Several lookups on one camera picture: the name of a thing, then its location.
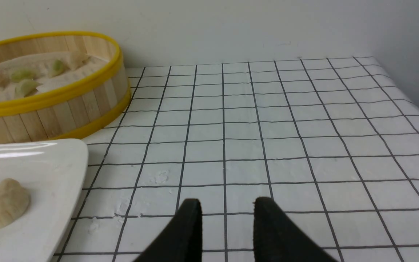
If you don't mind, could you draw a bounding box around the green dumpling in steamer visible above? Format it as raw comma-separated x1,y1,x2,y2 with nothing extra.
14,79,41,99
9,68,37,83
48,59,65,78

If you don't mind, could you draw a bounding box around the bamboo steamer basket yellow rim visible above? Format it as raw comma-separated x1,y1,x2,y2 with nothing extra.
0,31,131,144

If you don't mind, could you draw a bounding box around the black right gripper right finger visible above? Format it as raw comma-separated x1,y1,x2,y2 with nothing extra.
253,197,335,262

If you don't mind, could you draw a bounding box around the white mesh steamer liner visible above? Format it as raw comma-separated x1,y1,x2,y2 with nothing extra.
0,51,108,102

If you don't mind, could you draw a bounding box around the beige dumpling on plate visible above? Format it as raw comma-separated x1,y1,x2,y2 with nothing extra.
0,178,31,229

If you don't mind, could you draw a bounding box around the white square plate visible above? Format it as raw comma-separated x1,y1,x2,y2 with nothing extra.
0,139,89,262

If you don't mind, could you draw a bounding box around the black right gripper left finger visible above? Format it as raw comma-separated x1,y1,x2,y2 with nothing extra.
135,199,203,262

